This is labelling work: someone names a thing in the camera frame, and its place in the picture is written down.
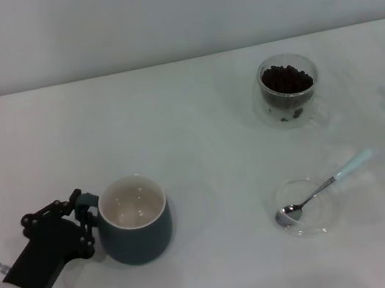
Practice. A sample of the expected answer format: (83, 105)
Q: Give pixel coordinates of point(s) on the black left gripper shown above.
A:
(46, 248)

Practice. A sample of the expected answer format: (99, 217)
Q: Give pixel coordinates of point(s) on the dark teal ceramic mug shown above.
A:
(139, 243)

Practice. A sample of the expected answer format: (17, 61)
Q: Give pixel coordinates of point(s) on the coffee beans pile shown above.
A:
(287, 79)

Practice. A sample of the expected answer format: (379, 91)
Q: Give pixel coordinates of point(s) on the clear glass saucer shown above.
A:
(320, 214)

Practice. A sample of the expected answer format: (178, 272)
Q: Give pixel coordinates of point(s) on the clear double-wall glass cup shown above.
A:
(316, 116)

